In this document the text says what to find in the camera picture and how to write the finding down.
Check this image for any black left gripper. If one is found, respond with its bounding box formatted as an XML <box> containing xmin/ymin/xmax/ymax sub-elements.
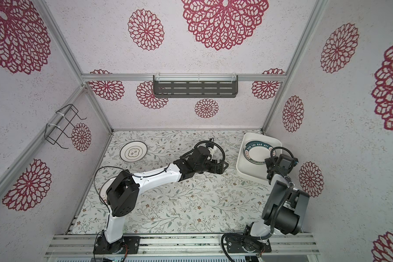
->
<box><xmin>196</xmin><ymin>159</ymin><xmax>230</xmax><ymax>174</ymax></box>

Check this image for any small green Hao Shi plate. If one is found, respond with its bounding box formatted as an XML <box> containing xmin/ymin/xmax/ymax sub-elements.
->
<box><xmin>243</xmin><ymin>140</ymin><xmax>274</xmax><ymax>165</ymax></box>

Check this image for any white plate thin green rim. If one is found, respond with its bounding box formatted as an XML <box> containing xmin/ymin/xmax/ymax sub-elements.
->
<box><xmin>120</xmin><ymin>141</ymin><xmax>148</xmax><ymax>163</ymax></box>

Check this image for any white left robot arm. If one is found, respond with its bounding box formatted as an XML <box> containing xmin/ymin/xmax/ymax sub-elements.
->
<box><xmin>99</xmin><ymin>141</ymin><xmax>229</xmax><ymax>245</ymax></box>

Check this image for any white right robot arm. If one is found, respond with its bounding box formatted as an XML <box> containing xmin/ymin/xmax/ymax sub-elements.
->
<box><xmin>249</xmin><ymin>154</ymin><xmax>310</xmax><ymax>240</ymax></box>

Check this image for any white plastic bin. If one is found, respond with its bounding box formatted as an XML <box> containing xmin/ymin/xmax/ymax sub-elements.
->
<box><xmin>236</xmin><ymin>132</ymin><xmax>282</xmax><ymax>185</ymax></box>

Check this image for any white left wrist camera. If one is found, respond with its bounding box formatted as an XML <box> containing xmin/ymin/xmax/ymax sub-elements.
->
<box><xmin>206</xmin><ymin>138</ymin><xmax>217</xmax><ymax>158</ymax></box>

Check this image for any right black corrugated cable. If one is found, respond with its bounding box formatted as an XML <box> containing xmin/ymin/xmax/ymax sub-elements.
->
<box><xmin>220</xmin><ymin>146</ymin><xmax>295</xmax><ymax>262</ymax></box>

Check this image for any dark metal wall shelf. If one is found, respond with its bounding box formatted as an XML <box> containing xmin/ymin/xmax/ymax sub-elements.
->
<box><xmin>153</xmin><ymin>75</ymin><xmax>239</xmax><ymax>98</ymax></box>

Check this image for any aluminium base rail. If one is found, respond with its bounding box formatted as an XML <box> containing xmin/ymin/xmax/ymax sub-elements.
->
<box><xmin>44</xmin><ymin>233</ymin><xmax>320</xmax><ymax>258</ymax></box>

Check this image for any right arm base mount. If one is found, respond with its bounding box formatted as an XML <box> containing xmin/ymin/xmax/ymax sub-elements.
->
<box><xmin>222</xmin><ymin>224</ymin><xmax>272</xmax><ymax>254</ymax></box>

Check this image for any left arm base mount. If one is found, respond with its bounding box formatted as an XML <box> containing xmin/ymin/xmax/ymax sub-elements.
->
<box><xmin>93</xmin><ymin>233</ymin><xmax>141</xmax><ymax>255</ymax></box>

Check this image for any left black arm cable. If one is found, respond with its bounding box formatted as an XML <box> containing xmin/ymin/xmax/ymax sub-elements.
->
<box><xmin>92</xmin><ymin>139</ymin><xmax>227</xmax><ymax>262</ymax></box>

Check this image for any black wire wall rack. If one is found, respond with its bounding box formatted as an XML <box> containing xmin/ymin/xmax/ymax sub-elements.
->
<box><xmin>44</xmin><ymin>104</ymin><xmax>87</xmax><ymax>150</ymax></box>

